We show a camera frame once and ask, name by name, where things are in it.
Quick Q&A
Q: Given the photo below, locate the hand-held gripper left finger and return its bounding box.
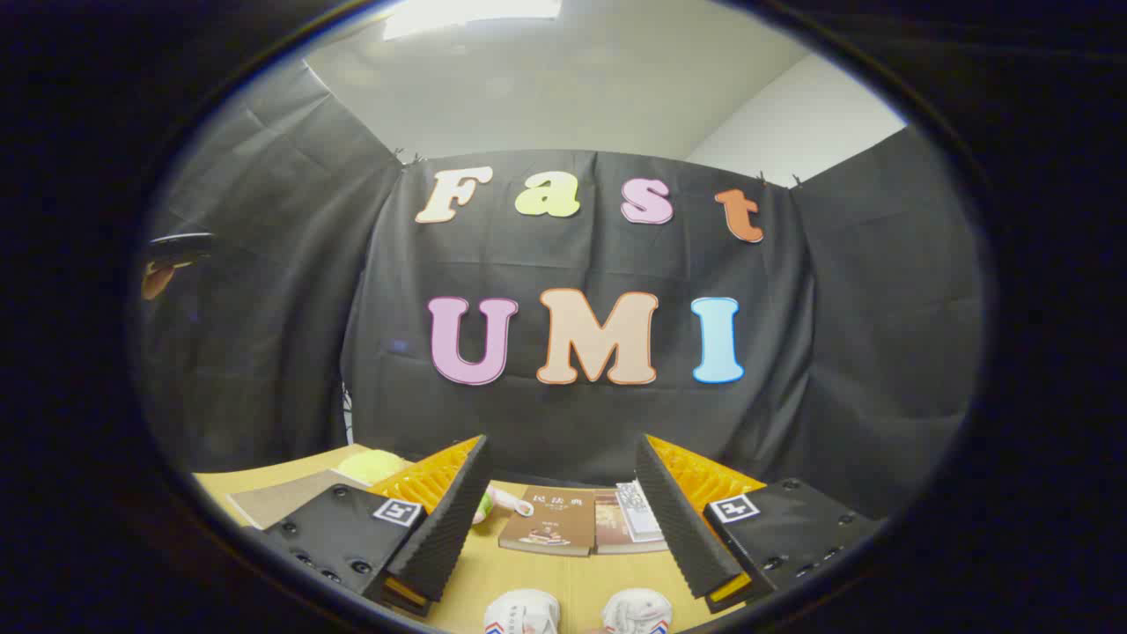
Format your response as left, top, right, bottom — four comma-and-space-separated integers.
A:
262, 434, 492, 617

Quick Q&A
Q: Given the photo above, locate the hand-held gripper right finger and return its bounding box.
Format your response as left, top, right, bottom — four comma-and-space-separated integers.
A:
636, 433, 886, 615

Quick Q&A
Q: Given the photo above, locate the white sneaker shoe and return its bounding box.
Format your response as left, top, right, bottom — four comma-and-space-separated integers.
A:
601, 588, 674, 634
483, 588, 561, 634

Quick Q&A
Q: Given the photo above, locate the beige fabric storage box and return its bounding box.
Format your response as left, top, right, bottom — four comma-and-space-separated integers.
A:
227, 469, 371, 529

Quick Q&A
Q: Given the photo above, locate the white patterned cover book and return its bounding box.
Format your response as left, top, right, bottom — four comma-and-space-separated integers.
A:
615, 480, 663, 542

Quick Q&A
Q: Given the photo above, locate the pink and green plush toy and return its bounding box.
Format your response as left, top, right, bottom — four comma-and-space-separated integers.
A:
473, 487, 534, 527

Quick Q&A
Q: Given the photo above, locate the dark brown book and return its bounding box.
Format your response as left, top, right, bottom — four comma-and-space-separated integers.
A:
594, 491, 667, 554

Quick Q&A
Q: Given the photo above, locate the yellow round plush toy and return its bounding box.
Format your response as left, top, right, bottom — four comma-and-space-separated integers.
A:
339, 449, 408, 486

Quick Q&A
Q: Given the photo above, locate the brown cover book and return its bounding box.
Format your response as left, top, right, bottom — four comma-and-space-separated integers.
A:
498, 485, 598, 557

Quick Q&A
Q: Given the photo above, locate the black backdrop cloth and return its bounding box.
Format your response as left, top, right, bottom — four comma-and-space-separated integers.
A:
132, 57, 985, 520

